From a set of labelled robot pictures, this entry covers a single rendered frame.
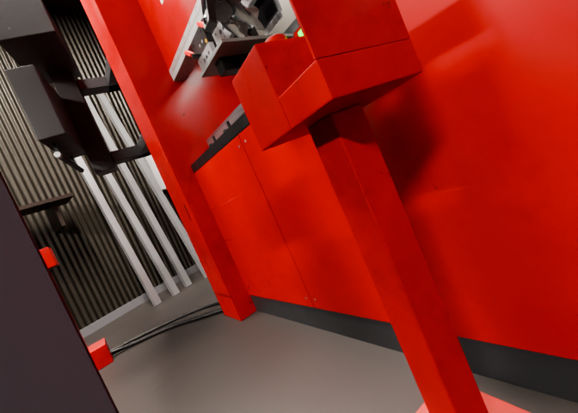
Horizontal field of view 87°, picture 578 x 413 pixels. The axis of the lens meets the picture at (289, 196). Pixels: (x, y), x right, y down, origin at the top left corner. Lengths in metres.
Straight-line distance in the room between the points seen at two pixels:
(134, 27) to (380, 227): 1.79
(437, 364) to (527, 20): 0.50
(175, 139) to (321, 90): 1.45
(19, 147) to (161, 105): 2.27
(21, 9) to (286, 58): 1.85
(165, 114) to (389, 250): 1.52
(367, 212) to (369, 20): 0.24
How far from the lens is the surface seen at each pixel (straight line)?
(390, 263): 0.45
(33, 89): 1.97
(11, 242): 0.26
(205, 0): 1.03
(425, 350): 0.52
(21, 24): 2.15
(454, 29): 0.63
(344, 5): 0.41
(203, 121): 1.84
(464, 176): 0.66
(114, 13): 2.04
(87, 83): 2.43
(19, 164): 3.82
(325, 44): 0.36
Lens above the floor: 0.60
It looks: 3 degrees down
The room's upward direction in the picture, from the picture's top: 24 degrees counter-clockwise
